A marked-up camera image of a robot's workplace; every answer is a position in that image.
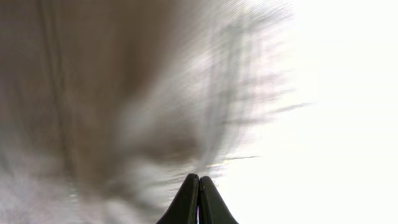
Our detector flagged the grey shorts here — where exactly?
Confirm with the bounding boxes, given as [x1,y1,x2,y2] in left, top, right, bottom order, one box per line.
[1,0,295,223]

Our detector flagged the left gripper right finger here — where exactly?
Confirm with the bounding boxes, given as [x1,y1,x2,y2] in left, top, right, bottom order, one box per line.
[198,176,238,224]

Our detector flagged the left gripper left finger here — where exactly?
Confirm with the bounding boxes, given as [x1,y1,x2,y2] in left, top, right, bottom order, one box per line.
[157,174,199,224]

